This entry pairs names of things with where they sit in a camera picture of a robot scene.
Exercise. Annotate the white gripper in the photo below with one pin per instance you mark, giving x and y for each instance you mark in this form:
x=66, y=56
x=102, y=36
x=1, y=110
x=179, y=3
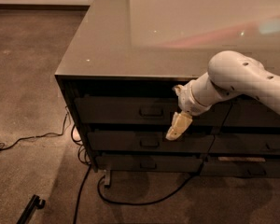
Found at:
x=188, y=99

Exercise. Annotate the grey drawer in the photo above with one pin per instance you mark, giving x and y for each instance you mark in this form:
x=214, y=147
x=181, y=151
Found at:
x=247, y=144
x=251, y=113
x=126, y=110
x=255, y=168
x=149, y=163
x=148, y=141

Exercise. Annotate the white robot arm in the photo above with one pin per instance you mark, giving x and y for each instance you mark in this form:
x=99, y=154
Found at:
x=229, y=74

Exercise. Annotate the grey drawer cabinet counter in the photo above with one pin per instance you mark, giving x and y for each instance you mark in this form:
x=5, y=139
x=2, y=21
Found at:
x=142, y=48

